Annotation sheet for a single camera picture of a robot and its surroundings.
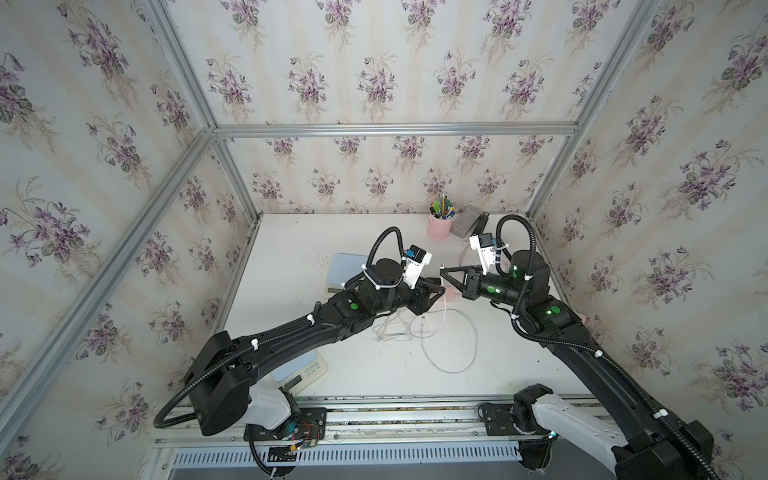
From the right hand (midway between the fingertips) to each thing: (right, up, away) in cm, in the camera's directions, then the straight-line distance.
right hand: (448, 274), depth 70 cm
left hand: (-1, -3, +2) cm, 4 cm away
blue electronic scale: (-38, -28, +10) cm, 49 cm away
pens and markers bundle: (+6, +20, +40) cm, 45 cm away
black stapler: (+23, +15, +48) cm, 55 cm away
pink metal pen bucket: (+5, +12, +39) cm, 41 cm away
